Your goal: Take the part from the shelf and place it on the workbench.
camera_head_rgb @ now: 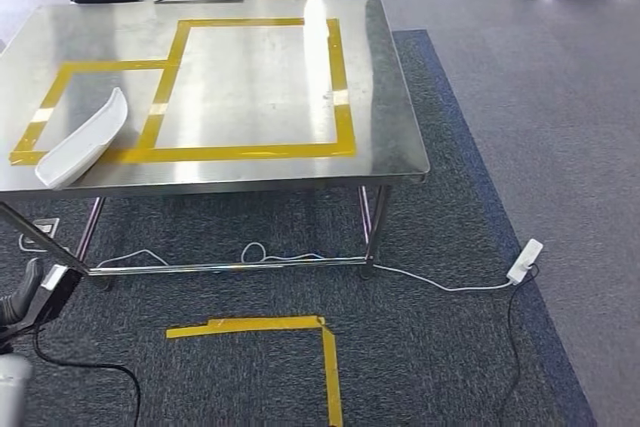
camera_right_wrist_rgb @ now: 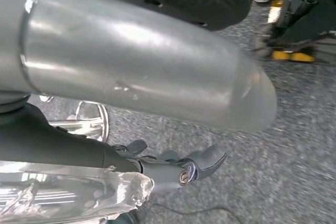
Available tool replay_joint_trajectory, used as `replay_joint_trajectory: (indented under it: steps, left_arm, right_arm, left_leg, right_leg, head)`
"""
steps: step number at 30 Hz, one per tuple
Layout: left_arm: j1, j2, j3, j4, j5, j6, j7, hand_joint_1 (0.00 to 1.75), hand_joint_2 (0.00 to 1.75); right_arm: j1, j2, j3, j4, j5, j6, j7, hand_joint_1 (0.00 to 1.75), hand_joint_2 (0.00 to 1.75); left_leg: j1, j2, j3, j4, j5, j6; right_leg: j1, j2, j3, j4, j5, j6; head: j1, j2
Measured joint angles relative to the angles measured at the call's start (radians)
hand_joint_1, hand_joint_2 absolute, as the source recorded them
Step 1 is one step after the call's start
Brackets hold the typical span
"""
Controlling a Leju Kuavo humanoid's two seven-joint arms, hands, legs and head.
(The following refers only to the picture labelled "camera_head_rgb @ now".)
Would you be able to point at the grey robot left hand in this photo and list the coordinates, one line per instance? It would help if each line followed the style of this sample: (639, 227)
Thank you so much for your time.
(23, 295)

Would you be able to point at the white curved plastic part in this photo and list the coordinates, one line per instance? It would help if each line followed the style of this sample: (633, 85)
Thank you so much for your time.
(80, 146)

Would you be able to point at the stainless steel workbench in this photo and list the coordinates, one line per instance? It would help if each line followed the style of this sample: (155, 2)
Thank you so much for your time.
(390, 93)

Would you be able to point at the floor socket box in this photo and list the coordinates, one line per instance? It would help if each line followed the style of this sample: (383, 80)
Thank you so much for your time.
(46, 228)

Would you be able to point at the white power strip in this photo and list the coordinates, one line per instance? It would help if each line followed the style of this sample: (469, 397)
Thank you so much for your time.
(525, 262)

